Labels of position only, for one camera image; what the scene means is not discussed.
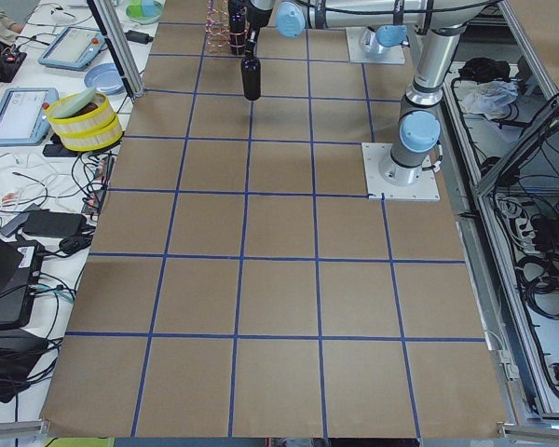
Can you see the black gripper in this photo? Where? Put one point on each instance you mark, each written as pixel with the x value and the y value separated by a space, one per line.
pixel 254 19

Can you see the teach pendant tablet near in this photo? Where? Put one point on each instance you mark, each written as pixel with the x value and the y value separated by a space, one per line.
pixel 23 119

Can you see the copper wire wine basket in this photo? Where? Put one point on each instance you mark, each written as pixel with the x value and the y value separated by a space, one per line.
pixel 216 27

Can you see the blue plate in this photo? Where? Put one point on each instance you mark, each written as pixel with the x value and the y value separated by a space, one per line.
pixel 105 78

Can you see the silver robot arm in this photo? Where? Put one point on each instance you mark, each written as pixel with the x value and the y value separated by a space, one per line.
pixel 381 39
pixel 442 22

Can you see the black laptop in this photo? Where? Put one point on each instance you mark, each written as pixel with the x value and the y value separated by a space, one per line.
pixel 20 266

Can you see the dark glass wine bottle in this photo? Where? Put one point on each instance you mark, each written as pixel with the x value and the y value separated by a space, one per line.
pixel 251 77

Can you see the teach pendant tablet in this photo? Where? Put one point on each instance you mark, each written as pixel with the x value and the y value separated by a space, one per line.
pixel 74 48
pixel 23 119

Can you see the green bowl with blocks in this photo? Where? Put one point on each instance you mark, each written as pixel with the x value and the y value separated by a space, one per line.
pixel 144 11

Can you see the black power adapter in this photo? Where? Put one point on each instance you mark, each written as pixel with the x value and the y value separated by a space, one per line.
pixel 138 37

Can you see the teach pendant tablet far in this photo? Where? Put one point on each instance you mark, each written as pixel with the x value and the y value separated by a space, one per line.
pixel 74 48

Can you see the dark wine bottle in basket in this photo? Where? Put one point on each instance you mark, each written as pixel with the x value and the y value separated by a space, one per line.
pixel 237 27

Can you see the yellow rimmed wooden steamer basket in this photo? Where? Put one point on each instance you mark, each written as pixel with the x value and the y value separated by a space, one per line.
pixel 95 127

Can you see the aluminium frame post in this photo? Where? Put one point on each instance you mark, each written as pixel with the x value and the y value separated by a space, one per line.
pixel 104 13

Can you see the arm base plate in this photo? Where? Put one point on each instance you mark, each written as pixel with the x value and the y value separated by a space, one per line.
pixel 386 180
pixel 394 56

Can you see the pale green lid plate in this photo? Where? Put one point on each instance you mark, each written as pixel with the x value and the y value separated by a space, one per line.
pixel 72 104

